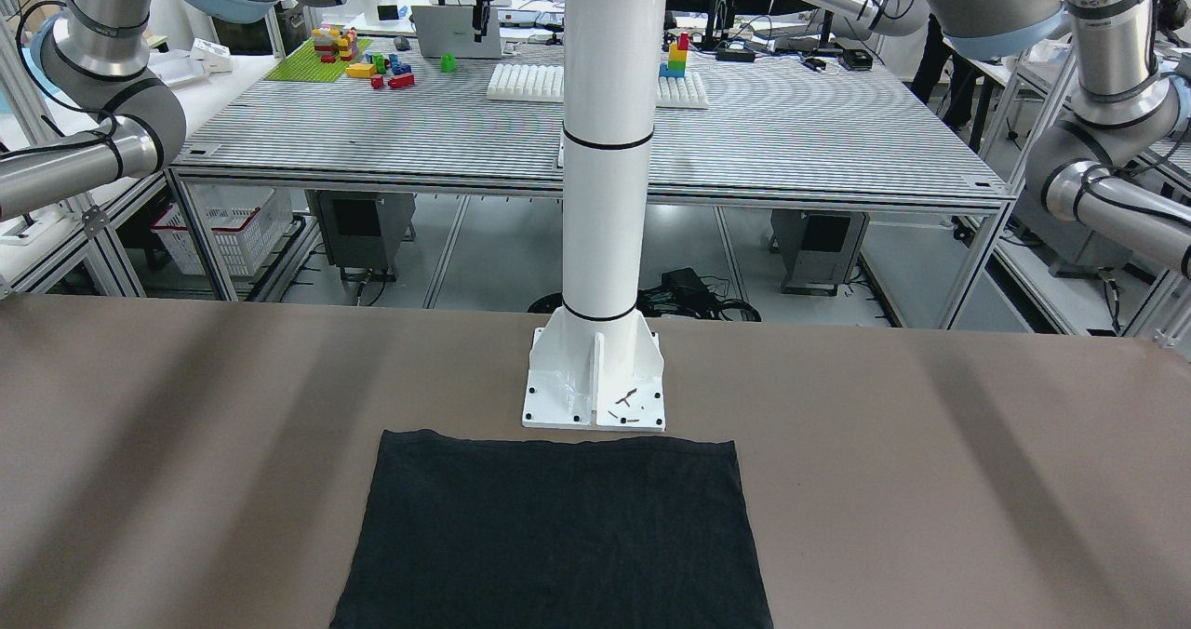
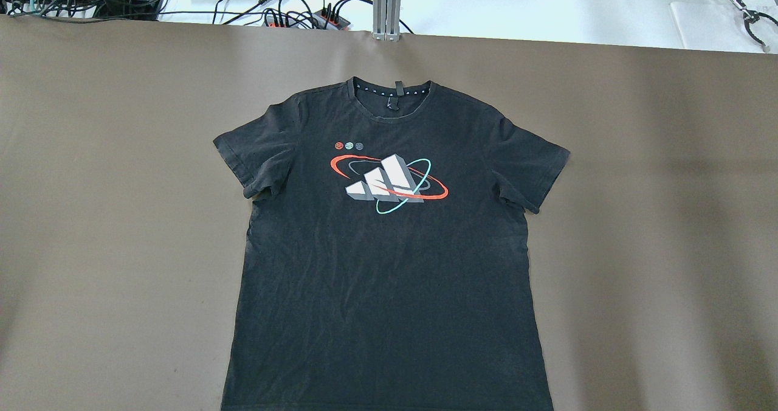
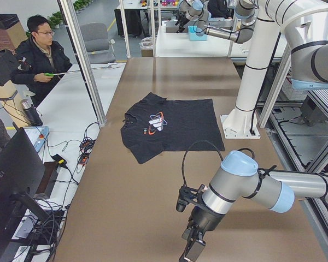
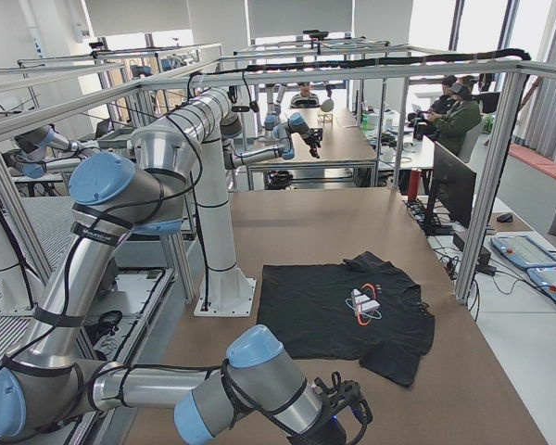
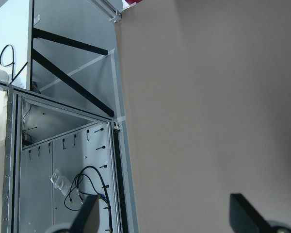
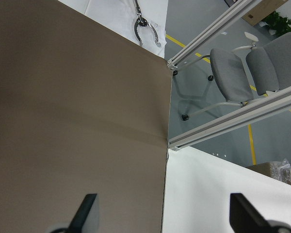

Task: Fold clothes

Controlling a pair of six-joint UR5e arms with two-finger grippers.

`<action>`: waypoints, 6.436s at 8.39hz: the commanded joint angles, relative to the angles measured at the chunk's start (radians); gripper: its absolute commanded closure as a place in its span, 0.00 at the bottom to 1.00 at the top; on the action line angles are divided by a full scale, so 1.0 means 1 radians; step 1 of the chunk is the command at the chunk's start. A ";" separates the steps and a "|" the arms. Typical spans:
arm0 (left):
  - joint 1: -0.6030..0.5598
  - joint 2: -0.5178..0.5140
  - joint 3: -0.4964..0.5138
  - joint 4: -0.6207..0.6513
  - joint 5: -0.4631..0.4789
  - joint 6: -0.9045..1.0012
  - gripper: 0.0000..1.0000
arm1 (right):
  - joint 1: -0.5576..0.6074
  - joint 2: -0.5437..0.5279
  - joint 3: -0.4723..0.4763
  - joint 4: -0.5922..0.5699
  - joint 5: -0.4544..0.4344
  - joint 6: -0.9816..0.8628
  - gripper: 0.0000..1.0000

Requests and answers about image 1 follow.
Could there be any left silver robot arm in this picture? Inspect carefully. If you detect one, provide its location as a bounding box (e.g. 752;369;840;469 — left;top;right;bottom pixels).
925;0;1187;276

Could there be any stacked coloured block tower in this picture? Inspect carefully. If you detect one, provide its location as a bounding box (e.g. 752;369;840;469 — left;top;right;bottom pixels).
657;31;690;79

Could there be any green building block baseplate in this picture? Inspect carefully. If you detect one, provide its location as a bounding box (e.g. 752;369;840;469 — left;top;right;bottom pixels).
263;38;373;83

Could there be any white plastic basket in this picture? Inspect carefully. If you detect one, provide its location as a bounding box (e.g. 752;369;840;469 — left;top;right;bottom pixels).
150;185;293;278

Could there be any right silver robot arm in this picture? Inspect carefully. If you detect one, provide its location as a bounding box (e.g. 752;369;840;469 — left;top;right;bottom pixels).
1;0;278;222

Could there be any black printed t-shirt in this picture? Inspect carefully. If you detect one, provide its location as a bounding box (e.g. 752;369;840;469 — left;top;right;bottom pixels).
330;430;774;628

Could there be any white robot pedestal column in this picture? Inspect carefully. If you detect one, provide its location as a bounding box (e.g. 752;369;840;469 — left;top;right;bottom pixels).
520;0;666;432

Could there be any white peg tray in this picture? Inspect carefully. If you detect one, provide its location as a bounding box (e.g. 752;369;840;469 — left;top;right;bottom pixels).
486;63;709;110

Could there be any striped background work table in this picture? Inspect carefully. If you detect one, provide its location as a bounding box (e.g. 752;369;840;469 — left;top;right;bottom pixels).
167;38;1017;330

